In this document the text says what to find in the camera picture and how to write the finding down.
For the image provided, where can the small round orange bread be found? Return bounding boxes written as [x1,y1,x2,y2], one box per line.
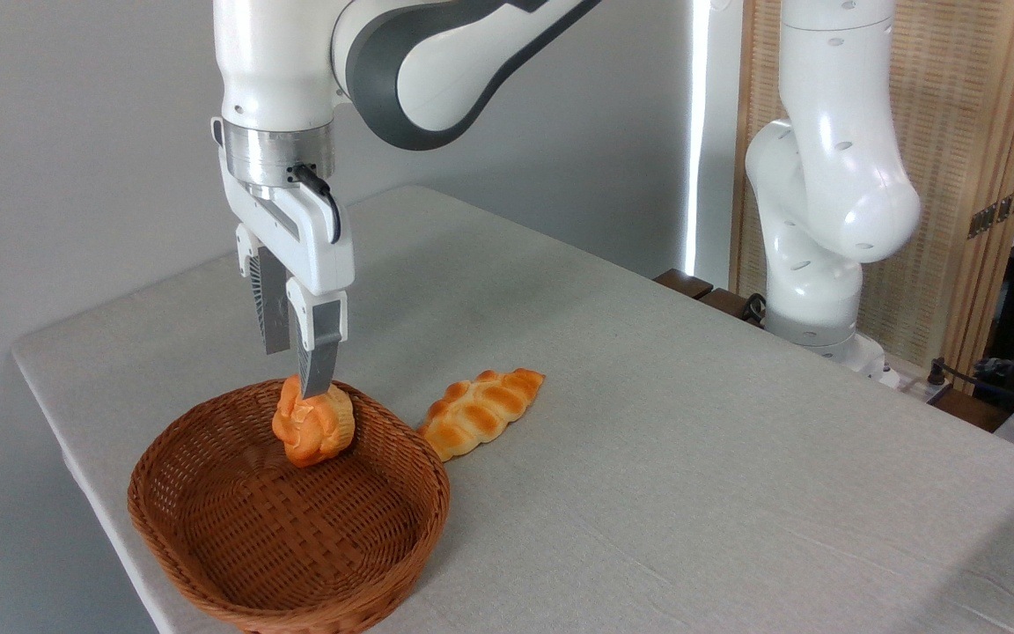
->
[272,375,356,469]

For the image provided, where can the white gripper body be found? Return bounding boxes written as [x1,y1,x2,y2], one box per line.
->
[218,145,356,297]

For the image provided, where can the brown wicker basket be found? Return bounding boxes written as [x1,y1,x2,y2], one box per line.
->
[127,377,452,634]

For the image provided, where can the black power plug cable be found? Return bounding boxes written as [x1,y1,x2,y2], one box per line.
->
[926,357,1001,399]

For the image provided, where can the dark brown wooden slat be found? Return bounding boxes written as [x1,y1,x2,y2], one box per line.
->
[653,269,715,301]
[701,289,765,328]

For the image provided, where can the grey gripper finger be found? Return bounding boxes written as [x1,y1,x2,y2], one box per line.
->
[236,224,293,357]
[285,276,350,401]

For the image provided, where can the grey tablecloth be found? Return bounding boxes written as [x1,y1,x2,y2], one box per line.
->
[11,185,1014,634]

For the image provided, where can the long braided bread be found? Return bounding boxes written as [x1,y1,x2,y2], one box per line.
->
[417,368,547,463]

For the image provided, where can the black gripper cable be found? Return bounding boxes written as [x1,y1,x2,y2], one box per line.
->
[287,163,343,246]

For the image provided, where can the brass screen hinge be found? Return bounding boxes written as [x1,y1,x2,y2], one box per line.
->
[967,188,1014,240]

